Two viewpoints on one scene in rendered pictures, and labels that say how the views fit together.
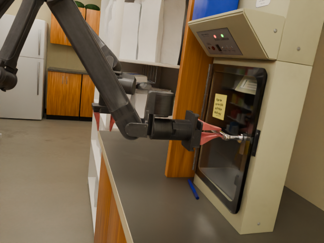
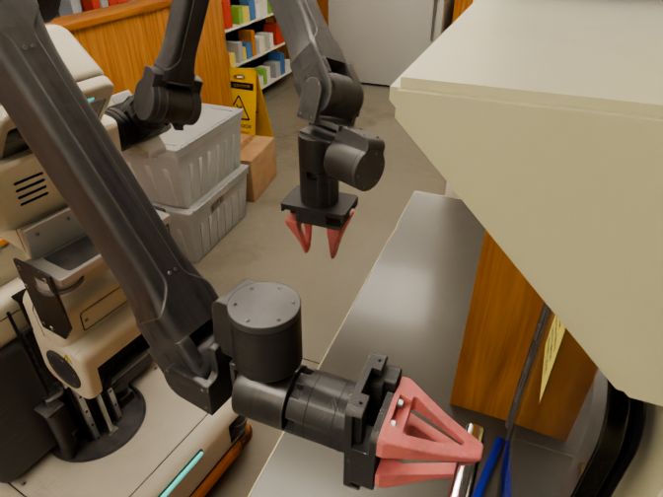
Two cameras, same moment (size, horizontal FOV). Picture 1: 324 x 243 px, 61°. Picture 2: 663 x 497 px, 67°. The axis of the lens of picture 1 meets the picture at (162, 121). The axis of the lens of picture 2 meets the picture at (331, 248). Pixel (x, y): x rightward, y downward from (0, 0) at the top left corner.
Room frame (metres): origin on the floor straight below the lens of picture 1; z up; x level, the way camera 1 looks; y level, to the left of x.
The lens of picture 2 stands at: (0.52, -0.23, 1.55)
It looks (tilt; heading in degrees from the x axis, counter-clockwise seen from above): 35 degrees down; 41
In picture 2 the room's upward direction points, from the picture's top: straight up
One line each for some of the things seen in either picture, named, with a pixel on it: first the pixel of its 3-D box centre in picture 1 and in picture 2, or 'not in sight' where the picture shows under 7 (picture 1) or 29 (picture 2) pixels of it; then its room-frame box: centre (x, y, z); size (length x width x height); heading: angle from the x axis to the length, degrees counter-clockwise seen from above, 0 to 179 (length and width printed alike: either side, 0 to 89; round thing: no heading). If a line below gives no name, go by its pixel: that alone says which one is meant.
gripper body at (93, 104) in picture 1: (106, 100); (319, 187); (1.01, 0.21, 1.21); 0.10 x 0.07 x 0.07; 109
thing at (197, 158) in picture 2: not in sight; (184, 152); (1.86, 1.92, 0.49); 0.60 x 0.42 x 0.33; 19
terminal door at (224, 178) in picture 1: (222, 130); (535, 430); (0.83, -0.19, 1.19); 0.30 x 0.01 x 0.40; 17
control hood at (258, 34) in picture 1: (225, 37); (563, 104); (0.81, -0.15, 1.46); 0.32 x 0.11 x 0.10; 19
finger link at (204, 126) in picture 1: (205, 132); (419, 443); (0.75, -0.12, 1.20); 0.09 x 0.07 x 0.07; 108
